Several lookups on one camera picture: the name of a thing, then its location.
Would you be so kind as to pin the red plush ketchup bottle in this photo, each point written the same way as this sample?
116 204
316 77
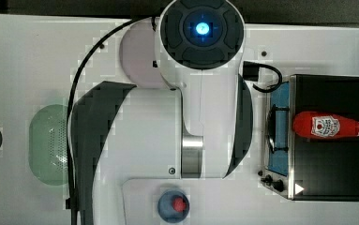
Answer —
324 126

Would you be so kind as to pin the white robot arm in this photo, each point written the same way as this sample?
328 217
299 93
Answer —
157 156

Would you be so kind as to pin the black toaster oven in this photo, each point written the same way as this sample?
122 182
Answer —
311 144

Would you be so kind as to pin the lilac round plate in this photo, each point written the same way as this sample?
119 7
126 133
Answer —
137 55

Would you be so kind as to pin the red ball in cup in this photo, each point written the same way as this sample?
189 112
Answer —
179 205

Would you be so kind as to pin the blue cup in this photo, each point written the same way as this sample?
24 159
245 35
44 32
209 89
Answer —
164 206

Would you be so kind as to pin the green oval colander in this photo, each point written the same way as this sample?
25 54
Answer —
48 145

